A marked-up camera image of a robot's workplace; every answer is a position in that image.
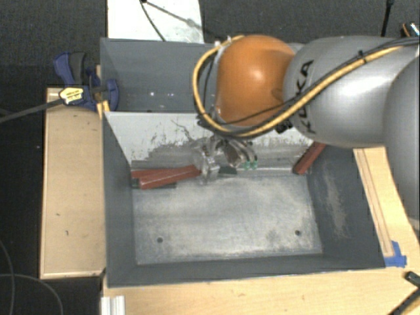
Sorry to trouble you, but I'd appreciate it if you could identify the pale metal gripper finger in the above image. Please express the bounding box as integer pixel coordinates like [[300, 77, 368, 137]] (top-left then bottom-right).
[[192, 148, 211, 174], [199, 161, 220, 186]]

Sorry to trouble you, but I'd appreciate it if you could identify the red-brown flat block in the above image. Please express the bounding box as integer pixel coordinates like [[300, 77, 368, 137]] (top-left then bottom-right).
[[131, 165, 200, 180], [138, 170, 201, 190], [292, 142, 327, 176]]

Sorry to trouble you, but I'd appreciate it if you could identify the grey metal bin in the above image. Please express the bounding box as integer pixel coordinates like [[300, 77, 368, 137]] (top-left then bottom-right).
[[99, 37, 387, 288]]

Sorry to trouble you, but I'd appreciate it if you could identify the pale wood flat board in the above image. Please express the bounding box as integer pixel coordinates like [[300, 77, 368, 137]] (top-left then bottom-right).
[[39, 87, 108, 280]]

